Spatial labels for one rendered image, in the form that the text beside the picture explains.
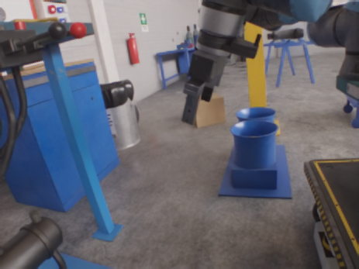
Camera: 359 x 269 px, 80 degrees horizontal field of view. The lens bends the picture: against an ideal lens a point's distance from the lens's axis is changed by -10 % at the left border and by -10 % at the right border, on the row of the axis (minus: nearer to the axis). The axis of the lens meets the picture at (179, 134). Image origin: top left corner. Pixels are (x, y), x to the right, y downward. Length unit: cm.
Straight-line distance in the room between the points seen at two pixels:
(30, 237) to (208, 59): 60
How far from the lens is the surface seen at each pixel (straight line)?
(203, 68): 48
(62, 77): 113
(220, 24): 48
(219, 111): 274
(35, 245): 71
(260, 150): 143
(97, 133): 196
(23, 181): 195
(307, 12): 43
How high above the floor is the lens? 90
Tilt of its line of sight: 20 degrees down
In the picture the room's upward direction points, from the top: 9 degrees counter-clockwise
